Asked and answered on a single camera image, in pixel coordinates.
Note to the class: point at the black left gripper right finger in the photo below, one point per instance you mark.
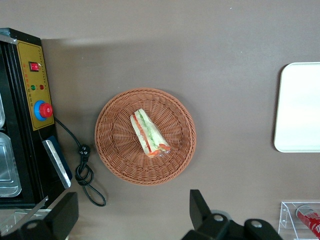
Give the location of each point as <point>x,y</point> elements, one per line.
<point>207,225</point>

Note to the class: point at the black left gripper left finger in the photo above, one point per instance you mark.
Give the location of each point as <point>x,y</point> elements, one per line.
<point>57,220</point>

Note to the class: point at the triangle sandwich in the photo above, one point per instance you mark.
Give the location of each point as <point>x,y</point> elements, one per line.
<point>148,133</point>

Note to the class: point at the round brown wicker basket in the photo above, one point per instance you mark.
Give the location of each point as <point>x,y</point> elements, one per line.
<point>120,140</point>

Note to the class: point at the cream plastic tray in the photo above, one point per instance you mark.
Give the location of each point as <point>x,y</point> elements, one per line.
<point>300,107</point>

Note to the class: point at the foil container in machine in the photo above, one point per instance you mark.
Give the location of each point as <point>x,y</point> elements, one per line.
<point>2,112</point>
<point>7,165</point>

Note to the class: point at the clear acrylic bottle rack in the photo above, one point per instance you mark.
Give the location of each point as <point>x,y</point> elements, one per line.
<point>287,220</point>

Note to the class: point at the red cola bottle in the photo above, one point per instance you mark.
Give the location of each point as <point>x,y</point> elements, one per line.
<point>308,220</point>

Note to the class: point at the red emergency stop button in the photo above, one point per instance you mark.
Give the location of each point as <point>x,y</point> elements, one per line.
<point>45,110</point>

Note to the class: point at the black sealing machine yellow panel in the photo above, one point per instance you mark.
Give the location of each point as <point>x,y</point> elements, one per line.
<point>17,100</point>

